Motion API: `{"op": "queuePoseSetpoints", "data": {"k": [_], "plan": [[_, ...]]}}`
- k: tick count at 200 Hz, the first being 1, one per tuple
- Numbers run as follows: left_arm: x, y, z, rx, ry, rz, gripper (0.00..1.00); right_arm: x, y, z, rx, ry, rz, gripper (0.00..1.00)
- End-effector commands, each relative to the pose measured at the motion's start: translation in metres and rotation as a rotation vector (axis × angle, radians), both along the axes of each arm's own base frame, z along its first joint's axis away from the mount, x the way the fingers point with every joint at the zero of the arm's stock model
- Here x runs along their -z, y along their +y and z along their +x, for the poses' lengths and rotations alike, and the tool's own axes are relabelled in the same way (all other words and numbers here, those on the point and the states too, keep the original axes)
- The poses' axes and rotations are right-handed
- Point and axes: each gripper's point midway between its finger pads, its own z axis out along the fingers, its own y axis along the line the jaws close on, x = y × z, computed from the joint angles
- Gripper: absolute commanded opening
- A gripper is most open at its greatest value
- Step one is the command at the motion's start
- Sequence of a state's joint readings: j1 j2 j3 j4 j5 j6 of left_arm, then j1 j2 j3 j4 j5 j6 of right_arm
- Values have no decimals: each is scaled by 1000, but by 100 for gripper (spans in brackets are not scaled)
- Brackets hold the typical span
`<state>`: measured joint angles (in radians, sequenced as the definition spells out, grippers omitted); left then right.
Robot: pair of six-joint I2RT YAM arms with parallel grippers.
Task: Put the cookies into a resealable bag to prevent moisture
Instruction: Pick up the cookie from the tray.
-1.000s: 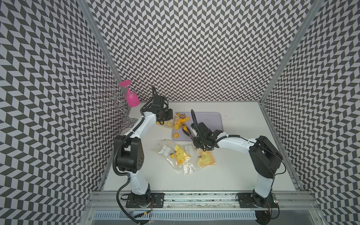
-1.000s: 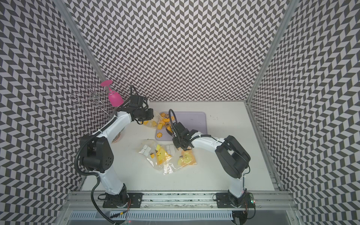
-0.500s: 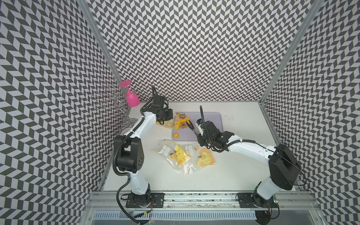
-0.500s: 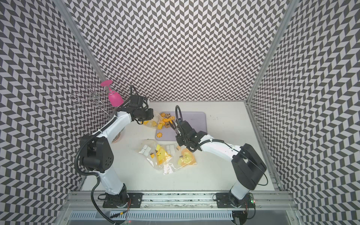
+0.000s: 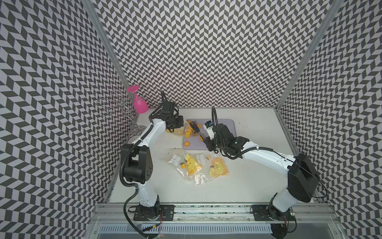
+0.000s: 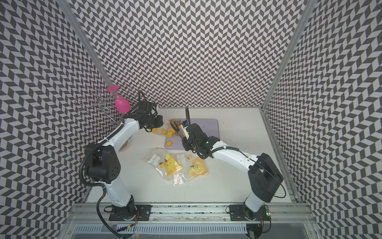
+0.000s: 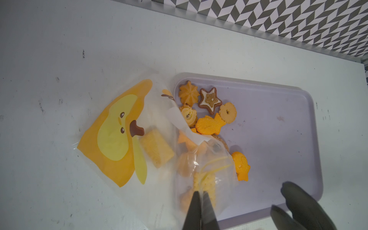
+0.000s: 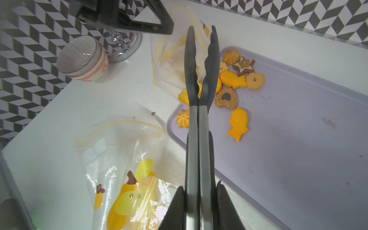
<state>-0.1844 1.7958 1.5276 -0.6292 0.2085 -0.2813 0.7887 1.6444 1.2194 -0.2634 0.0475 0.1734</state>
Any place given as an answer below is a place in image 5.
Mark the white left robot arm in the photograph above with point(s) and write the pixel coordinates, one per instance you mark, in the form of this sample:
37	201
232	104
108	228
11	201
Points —
136	161

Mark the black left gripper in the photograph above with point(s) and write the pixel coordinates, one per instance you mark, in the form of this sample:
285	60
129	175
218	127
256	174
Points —
180	123

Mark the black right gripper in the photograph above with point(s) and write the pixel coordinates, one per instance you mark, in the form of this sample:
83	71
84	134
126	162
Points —
208	141

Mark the lilac plastic tray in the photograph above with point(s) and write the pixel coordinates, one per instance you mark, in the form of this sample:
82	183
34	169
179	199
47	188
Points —
197	143

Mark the steel black-tipped tongs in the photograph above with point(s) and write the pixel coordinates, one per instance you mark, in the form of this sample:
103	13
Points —
196	129

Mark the chrome glass drying rack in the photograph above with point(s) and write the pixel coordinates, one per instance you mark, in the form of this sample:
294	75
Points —
120	103

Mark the clear resealable bag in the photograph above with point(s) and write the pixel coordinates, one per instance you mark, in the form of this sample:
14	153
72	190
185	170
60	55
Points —
182	131

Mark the clear printed bag pile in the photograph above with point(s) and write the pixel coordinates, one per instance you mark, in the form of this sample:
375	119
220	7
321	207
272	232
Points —
199	168

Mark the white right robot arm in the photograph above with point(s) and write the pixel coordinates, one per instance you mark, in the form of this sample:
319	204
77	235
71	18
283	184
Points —
301	176

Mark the pink upside-down wine glass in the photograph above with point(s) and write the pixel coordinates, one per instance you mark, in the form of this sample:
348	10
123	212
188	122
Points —
139	103

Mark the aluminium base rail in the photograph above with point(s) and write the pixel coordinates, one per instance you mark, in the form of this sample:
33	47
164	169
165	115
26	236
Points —
244	213

